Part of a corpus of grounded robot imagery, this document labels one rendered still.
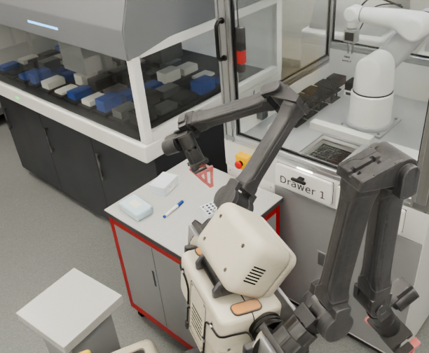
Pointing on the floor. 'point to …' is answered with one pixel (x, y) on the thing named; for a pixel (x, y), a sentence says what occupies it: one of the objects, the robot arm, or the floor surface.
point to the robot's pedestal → (74, 315)
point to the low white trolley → (169, 245)
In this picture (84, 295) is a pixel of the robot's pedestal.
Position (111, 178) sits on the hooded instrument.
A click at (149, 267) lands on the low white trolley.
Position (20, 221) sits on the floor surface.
